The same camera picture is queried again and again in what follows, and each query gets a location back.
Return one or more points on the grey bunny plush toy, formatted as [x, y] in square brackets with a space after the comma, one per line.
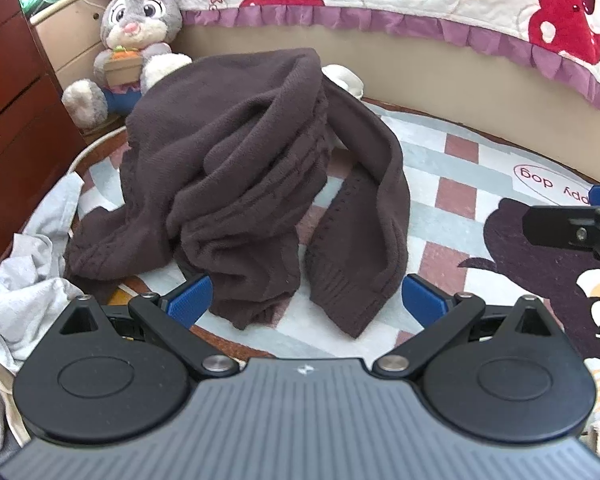
[137, 36]

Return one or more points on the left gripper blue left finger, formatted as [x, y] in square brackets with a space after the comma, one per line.
[166, 322]

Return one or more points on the cream drawer nightstand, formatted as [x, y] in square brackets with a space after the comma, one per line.
[68, 31]

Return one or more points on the light grey crumpled garment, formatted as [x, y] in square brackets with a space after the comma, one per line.
[33, 290]

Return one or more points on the beige bed base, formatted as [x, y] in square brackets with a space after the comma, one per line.
[484, 92]

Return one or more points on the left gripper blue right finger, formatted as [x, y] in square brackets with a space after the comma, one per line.
[445, 320]

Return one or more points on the checkered cartoon play mat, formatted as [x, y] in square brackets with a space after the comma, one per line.
[518, 399]

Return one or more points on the dark red wooden cabinet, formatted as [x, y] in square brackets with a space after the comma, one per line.
[37, 137]

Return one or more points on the white folded garment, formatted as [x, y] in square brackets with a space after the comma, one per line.
[345, 79]

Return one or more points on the dark brown knit sweater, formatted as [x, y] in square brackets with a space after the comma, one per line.
[259, 171]

